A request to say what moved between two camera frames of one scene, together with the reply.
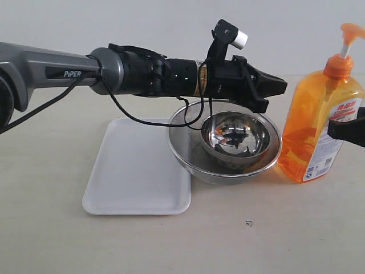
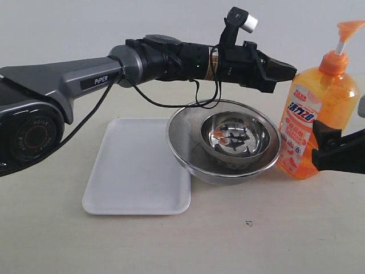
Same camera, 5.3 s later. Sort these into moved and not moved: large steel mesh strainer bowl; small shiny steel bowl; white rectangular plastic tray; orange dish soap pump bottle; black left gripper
Moved: black left gripper; orange dish soap pump bottle
Not moved: large steel mesh strainer bowl; small shiny steel bowl; white rectangular plastic tray
